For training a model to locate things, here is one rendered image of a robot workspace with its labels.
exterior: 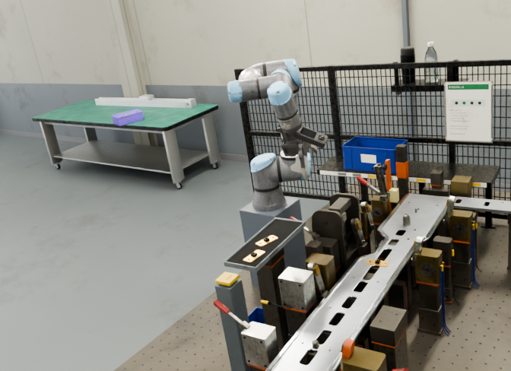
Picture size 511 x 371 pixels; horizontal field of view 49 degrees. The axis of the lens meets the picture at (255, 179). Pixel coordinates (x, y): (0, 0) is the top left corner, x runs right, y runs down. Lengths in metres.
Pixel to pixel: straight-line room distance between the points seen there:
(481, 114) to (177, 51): 4.51
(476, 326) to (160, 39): 5.39
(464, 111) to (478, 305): 0.98
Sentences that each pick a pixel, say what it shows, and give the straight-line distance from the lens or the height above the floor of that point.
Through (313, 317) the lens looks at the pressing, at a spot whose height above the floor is 1.00.
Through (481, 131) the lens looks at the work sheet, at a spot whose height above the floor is 1.21.
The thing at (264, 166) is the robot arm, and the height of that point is 1.31.
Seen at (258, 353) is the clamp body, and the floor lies 1.00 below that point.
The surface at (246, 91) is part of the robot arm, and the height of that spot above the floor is 1.73.
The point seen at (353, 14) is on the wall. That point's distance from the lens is 5.38.
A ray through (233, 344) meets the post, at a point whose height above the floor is 0.91.
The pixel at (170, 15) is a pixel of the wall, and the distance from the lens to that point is 6.78.
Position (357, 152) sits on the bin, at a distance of 3.02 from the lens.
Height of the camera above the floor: 2.13
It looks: 21 degrees down
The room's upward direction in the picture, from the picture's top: 9 degrees counter-clockwise
